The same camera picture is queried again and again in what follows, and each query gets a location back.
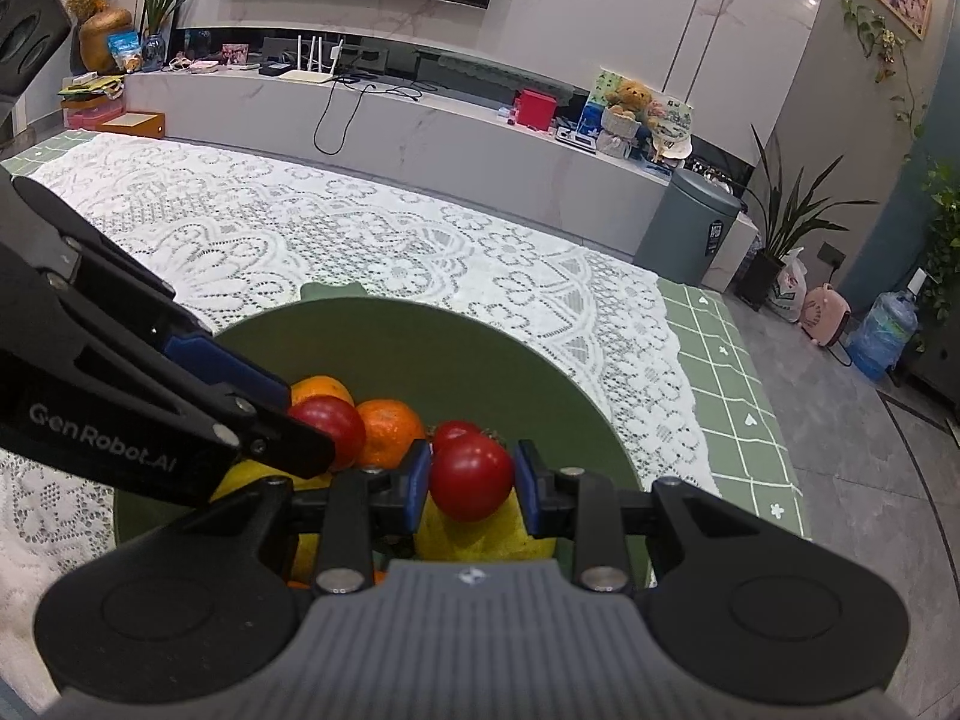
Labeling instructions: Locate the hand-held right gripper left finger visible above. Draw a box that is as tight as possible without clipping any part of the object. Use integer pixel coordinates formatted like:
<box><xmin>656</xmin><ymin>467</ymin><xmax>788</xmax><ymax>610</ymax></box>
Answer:
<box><xmin>169</xmin><ymin>439</ymin><xmax>434</xmax><ymax>595</ymax></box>

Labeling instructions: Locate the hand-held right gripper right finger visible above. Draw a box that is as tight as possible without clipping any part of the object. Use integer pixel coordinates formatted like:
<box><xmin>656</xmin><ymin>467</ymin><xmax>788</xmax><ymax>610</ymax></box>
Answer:
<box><xmin>514</xmin><ymin>439</ymin><xmax>807</xmax><ymax>592</ymax></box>

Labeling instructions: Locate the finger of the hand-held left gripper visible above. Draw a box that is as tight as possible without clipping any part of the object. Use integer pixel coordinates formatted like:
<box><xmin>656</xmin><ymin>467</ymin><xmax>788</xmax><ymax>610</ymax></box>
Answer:
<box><xmin>0</xmin><ymin>240</ymin><xmax>336</xmax><ymax>479</ymax></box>
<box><xmin>7</xmin><ymin>176</ymin><xmax>293</xmax><ymax>412</ymax></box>

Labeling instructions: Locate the orange mandarin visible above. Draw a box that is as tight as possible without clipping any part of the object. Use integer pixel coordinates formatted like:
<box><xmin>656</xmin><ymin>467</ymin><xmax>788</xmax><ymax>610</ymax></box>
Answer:
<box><xmin>289</xmin><ymin>375</ymin><xmax>355</xmax><ymax>410</ymax></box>
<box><xmin>356</xmin><ymin>399</ymin><xmax>427</xmax><ymax>470</ymax></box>

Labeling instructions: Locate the small yellow fruit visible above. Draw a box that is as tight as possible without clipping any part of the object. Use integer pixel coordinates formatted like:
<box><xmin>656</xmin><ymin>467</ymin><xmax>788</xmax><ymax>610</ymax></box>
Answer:
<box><xmin>208</xmin><ymin>457</ymin><xmax>335</xmax><ymax>578</ymax></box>

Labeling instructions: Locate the small brownish red apple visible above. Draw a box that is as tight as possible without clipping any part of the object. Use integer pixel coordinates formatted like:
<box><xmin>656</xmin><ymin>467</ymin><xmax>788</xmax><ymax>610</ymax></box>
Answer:
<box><xmin>431</xmin><ymin>420</ymin><xmax>485</xmax><ymax>455</ymax></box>

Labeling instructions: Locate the yellow green pomelo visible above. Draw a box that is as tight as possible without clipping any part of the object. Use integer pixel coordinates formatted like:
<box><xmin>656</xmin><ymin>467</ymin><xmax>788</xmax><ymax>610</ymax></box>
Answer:
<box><xmin>415</xmin><ymin>495</ymin><xmax>560</xmax><ymax>563</ymax></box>

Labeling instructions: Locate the green colander bowl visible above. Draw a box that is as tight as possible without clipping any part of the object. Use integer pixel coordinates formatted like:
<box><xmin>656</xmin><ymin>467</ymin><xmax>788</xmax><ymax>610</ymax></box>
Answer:
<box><xmin>112</xmin><ymin>281</ymin><xmax>657</xmax><ymax>593</ymax></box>

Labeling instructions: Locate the white lace tablecloth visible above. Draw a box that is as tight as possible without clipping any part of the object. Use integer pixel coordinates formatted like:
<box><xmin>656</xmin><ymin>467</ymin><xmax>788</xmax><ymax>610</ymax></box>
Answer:
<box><xmin>0</xmin><ymin>136</ymin><xmax>721</xmax><ymax>616</ymax></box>

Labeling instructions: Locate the orange cardboard box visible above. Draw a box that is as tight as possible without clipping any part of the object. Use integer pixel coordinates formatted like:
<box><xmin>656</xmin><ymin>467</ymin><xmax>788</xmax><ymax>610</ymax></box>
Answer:
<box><xmin>101</xmin><ymin>111</ymin><xmax>166</xmax><ymax>140</ymax></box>

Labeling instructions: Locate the grey trash can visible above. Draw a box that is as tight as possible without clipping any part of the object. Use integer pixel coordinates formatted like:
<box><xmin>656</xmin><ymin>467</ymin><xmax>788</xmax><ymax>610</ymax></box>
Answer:
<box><xmin>634</xmin><ymin>167</ymin><xmax>743</xmax><ymax>287</ymax></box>

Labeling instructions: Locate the white router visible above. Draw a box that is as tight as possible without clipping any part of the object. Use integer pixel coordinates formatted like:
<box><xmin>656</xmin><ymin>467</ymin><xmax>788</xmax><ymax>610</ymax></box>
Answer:
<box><xmin>259</xmin><ymin>34</ymin><xmax>346</xmax><ymax>83</ymax></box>

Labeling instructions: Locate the white television console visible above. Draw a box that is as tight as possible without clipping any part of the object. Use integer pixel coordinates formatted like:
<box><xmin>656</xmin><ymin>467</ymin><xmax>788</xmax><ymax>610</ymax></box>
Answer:
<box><xmin>124</xmin><ymin>26</ymin><xmax>758</xmax><ymax>293</ymax></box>

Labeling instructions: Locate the stack of papers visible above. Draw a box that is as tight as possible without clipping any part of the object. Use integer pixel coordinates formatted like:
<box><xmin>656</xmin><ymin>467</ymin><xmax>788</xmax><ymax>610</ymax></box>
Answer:
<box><xmin>58</xmin><ymin>73</ymin><xmax>125</xmax><ymax>102</ymax></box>

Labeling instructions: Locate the potted long leaf plant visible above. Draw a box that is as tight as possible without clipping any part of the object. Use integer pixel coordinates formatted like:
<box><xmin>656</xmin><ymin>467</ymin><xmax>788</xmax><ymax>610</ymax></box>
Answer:
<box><xmin>739</xmin><ymin>124</ymin><xmax>878</xmax><ymax>308</ymax></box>

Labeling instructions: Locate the white plastic bag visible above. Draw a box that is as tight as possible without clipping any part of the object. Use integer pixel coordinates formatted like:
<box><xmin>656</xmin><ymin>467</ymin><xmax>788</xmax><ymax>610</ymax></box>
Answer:
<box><xmin>765</xmin><ymin>247</ymin><xmax>809</xmax><ymax>323</ymax></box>

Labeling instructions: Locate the green plant in vase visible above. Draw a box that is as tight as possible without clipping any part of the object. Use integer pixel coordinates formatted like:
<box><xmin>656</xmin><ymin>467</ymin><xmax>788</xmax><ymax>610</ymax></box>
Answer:
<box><xmin>127</xmin><ymin>0</ymin><xmax>215</xmax><ymax>65</ymax></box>

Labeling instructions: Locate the blue snack bag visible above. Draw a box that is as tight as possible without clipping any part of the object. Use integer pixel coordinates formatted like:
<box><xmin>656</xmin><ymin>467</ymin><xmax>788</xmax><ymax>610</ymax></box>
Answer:
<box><xmin>107</xmin><ymin>31</ymin><xmax>143</xmax><ymax>74</ymax></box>

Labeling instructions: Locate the pink pig heater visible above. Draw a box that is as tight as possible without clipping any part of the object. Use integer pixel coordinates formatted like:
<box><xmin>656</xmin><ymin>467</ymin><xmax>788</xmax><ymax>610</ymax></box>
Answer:
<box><xmin>799</xmin><ymin>283</ymin><xmax>856</xmax><ymax>352</ymax></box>

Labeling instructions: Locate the golden vase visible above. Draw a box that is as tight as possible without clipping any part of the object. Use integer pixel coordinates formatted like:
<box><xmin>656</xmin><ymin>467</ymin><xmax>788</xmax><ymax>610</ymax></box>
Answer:
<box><xmin>79</xmin><ymin>6</ymin><xmax>134</xmax><ymax>74</ymax></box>

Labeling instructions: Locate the white hat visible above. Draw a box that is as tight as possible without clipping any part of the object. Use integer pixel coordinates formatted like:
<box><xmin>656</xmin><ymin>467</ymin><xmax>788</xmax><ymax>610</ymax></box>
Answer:
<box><xmin>649</xmin><ymin>116</ymin><xmax>695</xmax><ymax>166</ymax></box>

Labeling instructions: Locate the red box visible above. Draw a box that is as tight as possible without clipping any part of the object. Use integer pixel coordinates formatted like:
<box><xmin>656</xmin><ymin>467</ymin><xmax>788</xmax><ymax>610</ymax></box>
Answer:
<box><xmin>514</xmin><ymin>88</ymin><xmax>560</xmax><ymax>132</ymax></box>

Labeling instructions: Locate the blue water bottle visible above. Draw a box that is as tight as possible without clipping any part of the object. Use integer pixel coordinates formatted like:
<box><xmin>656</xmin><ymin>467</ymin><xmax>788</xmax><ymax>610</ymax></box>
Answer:
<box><xmin>847</xmin><ymin>270</ymin><xmax>927</xmax><ymax>382</ymax></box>

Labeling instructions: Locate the black speaker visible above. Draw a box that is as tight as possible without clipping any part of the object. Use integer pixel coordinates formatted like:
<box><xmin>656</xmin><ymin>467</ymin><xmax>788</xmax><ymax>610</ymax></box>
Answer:
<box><xmin>0</xmin><ymin>0</ymin><xmax>72</xmax><ymax>100</ymax></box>

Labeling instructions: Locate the brown teddy bear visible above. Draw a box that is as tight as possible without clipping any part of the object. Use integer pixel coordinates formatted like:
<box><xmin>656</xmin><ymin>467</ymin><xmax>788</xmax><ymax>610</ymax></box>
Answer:
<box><xmin>604</xmin><ymin>79</ymin><xmax>652</xmax><ymax>115</ymax></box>

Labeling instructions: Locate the printed picture board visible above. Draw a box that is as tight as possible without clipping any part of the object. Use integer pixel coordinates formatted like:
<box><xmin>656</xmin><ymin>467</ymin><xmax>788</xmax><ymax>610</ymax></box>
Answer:
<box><xmin>589</xmin><ymin>71</ymin><xmax>695</xmax><ymax>158</ymax></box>

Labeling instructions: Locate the dark grey cabinet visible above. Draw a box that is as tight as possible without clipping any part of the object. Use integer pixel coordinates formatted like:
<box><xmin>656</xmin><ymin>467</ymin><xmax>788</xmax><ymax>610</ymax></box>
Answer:
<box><xmin>896</xmin><ymin>330</ymin><xmax>960</xmax><ymax>421</ymax></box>

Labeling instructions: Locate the green vine plant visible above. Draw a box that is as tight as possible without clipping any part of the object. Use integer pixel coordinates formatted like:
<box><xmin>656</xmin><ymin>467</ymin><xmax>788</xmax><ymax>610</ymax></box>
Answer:
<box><xmin>919</xmin><ymin>157</ymin><xmax>960</xmax><ymax>346</ymax></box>

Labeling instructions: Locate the black power cable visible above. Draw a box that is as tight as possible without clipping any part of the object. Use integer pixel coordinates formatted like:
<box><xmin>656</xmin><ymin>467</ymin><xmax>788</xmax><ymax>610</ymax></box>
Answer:
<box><xmin>313</xmin><ymin>75</ymin><xmax>421</xmax><ymax>158</ymax></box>

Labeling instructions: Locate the hanging wall vine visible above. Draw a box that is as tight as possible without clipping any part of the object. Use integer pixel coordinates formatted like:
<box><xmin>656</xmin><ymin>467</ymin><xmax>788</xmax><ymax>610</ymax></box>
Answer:
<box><xmin>840</xmin><ymin>0</ymin><xmax>927</xmax><ymax>158</ymax></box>

